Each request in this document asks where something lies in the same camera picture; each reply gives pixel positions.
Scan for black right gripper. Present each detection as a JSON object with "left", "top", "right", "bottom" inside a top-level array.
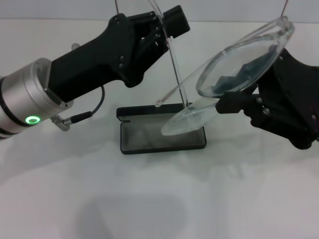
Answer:
[{"left": 212, "top": 45, "right": 319, "bottom": 150}]

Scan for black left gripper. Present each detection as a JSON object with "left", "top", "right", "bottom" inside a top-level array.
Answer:
[{"left": 46, "top": 14, "right": 171, "bottom": 103}]

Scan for clear frame glasses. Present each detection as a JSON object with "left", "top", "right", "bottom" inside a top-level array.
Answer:
[{"left": 147, "top": 0, "right": 296, "bottom": 136}]

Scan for black glasses case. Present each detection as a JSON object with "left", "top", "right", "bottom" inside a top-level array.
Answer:
[{"left": 116, "top": 102, "right": 208, "bottom": 156}]

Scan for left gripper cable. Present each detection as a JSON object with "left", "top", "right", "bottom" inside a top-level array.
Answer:
[{"left": 51, "top": 84, "right": 106, "bottom": 130}]

